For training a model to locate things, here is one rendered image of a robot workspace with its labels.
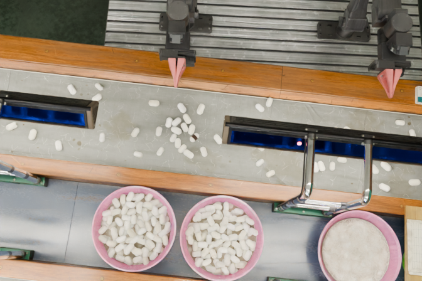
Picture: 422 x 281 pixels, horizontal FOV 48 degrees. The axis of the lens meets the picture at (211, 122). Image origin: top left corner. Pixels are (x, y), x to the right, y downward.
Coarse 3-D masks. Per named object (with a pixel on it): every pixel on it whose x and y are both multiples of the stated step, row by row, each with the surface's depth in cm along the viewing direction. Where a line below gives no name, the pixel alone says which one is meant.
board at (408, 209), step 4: (404, 208) 154; (408, 208) 153; (412, 208) 153; (416, 208) 153; (420, 208) 153; (404, 212) 154; (408, 212) 153; (412, 212) 153; (416, 212) 153; (420, 212) 153; (404, 216) 153; (408, 216) 152; (412, 216) 152; (416, 216) 152; (420, 216) 153; (404, 220) 153; (404, 224) 153; (404, 228) 152; (404, 232) 152; (404, 236) 152; (404, 240) 151; (404, 244) 151; (404, 248) 151; (404, 252) 150; (404, 256) 150; (404, 260) 150; (404, 264) 149; (404, 268) 149; (404, 272) 149; (408, 272) 148; (404, 276) 148; (408, 276) 148; (412, 276) 148; (416, 276) 148; (420, 276) 148; (404, 280) 148; (408, 280) 147; (412, 280) 147; (416, 280) 147; (420, 280) 147
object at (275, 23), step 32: (128, 0) 183; (160, 0) 181; (224, 0) 182; (256, 0) 183; (288, 0) 183; (320, 0) 185; (416, 0) 185; (128, 32) 179; (160, 32) 178; (224, 32) 179; (256, 32) 179; (288, 32) 180; (416, 32) 181; (288, 64) 176; (320, 64) 178; (352, 64) 177; (416, 64) 178
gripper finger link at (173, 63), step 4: (168, 60) 129; (172, 60) 129; (188, 60) 134; (192, 60) 134; (172, 64) 129; (176, 64) 134; (188, 64) 134; (192, 64) 134; (172, 68) 129; (172, 72) 130
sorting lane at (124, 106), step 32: (64, 96) 163; (128, 96) 164; (160, 96) 164; (192, 96) 165; (224, 96) 165; (0, 128) 160; (32, 128) 160; (64, 128) 160; (96, 128) 161; (128, 128) 161; (352, 128) 163; (384, 128) 164; (416, 128) 164; (64, 160) 157; (96, 160) 158; (128, 160) 158; (160, 160) 158; (192, 160) 159; (224, 160) 159; (256, 160) 159; (288, 160) 160; (320, 160) 160; (352, 160) 160; (352, 192) 158; (384, 192) 158; (416, 192) 158
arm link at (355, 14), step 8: (352, 0) 162; (360, 0) 159; (368, 0) 159; (352, 8) 162; (360, 8) 161; (344, 16) 168; (352, 16) 164; (360, 16) 163; (352, 24) 165; (360, 24) 165
